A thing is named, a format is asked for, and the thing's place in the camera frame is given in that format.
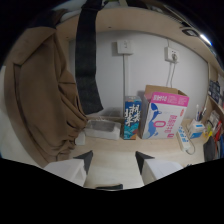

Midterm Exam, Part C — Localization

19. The wooden overhead bed frame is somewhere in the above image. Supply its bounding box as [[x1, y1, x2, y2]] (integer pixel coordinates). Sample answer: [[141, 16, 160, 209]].
[[54, 5, 224, 78]]

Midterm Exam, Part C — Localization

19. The white wall switch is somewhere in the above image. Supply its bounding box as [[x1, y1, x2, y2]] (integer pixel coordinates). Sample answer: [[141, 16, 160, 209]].
[[116, 39, 134, 56]]

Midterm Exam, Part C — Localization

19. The wooden side shelf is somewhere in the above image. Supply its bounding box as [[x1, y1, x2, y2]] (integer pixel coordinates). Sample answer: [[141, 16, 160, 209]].
[[199, 63, 224, 134]]

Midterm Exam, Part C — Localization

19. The white power strip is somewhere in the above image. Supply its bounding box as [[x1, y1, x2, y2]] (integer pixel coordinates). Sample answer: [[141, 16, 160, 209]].
[[175, 125, 192, 153]]

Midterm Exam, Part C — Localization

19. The clear plastic storage box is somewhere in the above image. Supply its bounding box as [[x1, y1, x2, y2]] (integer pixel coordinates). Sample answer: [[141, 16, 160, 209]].
[[83, 118, 122, 141]]

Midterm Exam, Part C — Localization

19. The pink and white milk carton box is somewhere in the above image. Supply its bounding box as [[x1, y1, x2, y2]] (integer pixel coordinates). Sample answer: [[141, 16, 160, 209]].
[[138, 84, 190, 140]]

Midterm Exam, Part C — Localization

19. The white power cable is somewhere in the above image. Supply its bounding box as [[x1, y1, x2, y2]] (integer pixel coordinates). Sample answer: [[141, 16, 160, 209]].
[[165, 57, 178, 90]]

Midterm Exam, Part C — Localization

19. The brown hanging jacket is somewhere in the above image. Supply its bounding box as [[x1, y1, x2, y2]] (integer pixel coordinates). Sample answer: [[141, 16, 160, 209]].
[[3, 9, 90, 169]]

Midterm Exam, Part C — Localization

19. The black bag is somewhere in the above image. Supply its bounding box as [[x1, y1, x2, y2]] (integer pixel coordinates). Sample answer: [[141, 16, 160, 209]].
[[202, 135, 218, 163]]

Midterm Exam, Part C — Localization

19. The toothbrush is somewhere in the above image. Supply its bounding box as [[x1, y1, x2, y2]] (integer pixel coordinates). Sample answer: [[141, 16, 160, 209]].
[[194, 103, 200, 122]]

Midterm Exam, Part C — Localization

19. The white toothbrush holder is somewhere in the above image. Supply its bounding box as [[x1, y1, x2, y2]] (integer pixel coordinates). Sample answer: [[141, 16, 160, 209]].
[[187, 119, 206, 140]]

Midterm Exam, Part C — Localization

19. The blue printed drink carton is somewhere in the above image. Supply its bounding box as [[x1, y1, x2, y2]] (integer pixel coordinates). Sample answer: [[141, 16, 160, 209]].
[[122, 95, 143, 141]]

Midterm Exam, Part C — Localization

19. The dark grey hanging cloth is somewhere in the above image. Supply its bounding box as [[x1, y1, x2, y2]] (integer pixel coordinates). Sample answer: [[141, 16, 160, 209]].
[[74, 0, 105, 115]]

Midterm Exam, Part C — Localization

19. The white wall socket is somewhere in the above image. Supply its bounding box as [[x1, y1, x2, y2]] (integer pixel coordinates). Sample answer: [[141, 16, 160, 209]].
[[164, 46, 180, 64]]

